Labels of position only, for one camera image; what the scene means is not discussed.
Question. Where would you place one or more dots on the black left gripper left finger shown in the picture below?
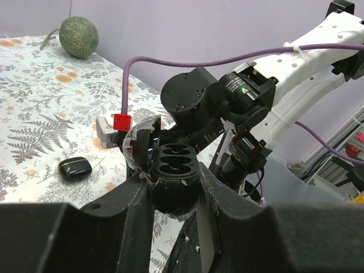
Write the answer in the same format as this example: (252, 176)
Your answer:
(111, 234)

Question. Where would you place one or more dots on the green melon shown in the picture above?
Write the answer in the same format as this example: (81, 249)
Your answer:
(77, 35)

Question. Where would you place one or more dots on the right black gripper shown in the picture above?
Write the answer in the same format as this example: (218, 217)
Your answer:
(198, 140)

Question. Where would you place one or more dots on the black gold-trim earbud case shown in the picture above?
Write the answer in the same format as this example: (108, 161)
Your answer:
(74, 169)

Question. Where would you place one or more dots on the taped black earbud case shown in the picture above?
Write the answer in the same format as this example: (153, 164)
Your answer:
(171, 170)

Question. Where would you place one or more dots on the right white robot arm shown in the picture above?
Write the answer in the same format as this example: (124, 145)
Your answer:
(225, 130)

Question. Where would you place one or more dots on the floral patterned table mat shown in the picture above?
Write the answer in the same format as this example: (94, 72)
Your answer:
(49, 105)

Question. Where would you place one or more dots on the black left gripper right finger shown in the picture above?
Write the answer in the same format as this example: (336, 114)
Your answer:
(236, 235)

